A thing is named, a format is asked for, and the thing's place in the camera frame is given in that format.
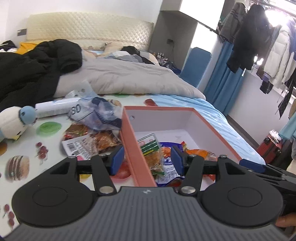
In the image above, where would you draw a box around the orange chip packet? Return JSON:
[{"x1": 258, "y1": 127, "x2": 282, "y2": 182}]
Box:
[{"x1": 181, "y1": 141, "x2": 218, "y2": 181}]

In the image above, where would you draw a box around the barcode brown snack packet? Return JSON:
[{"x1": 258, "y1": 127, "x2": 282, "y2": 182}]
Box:
[{"x1": 62, "y1": 123, "x2": 121, "y2": 161}]

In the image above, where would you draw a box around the blue white snack packet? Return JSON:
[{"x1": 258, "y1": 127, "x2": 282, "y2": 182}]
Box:
[{"x1": 155, "y1": 142, "x2": 183, "y2": 186}]

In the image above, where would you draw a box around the brown spicy strip packet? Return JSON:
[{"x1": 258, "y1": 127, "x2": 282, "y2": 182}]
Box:
[{"x1": 137, "y1": 133, "x2": 165, "y2": 176}]

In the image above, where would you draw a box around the person's right hand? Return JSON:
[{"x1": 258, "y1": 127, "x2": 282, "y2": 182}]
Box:
[{"x1": 275, "y1": 213, "x2": 296, "y2": 228}]

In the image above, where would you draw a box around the red suitcase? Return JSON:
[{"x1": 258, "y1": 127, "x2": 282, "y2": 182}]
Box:
[{"x1": 257, "y1": 134, "x2": 282, "y2": 164}]

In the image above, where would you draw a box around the fruit print table cloth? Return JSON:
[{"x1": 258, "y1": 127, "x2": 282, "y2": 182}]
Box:
[{"x1": 0, "y1": 92, "x2": 163, "y2": 232}]

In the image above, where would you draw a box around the penguin plush toy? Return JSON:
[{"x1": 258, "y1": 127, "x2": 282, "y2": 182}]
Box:
[{"x1": 0, "y1": 106, "x2": 37, "y2": 142}]

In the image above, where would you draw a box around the white cylindrical tube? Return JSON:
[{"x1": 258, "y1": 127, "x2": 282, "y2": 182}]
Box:
[{"x1": 35, "y1": 97, "x2": 80, "y2": 118}]

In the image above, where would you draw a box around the crumpled blue plastic bag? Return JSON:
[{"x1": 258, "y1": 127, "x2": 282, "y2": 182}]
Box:
[{"x1": 65, "y1": 80, "x2": 123, "y2": 131}]

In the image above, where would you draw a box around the pink cardboard box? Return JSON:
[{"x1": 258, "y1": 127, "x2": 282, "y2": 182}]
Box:
[{"x1": 120, "y1": 106, "x2": 241, "y2": 187}]

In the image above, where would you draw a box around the blue curtain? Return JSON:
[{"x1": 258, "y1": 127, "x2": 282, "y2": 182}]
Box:
[{"x1": 204, "y1": 42, "x2": 243, "y2": 116}]

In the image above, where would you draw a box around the hanging white jacket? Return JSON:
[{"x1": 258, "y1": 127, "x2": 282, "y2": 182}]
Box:
[{"x1": 263, "y1": 21, "x2": 295, "y2": 88}]

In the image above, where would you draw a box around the black jacket on bed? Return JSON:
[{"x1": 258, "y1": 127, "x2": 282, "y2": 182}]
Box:
[{"x1": 1, "y1": 39, "x2": 82, "y2": 110}]

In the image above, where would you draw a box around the grey blanket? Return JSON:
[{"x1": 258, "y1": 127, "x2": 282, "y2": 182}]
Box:
[{"x1": 54, "y1": 51, "x2": 206, "y2": 99}]

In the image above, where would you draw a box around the blue chair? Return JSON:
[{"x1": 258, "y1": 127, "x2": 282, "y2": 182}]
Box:
[{"x1": 180, "y1": 47, "x2": 212, "y2": 87}]

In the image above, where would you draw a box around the hanging black coat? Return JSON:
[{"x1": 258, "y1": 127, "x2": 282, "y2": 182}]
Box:
[{"x1": 227, "y1": 4, "x2": 270, "y2": 73}]

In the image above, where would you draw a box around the cream padded headboard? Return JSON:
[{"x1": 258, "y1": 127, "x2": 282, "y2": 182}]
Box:
[{"x1": 26, "y1": 12, "x2": 154, "y2": 51}]

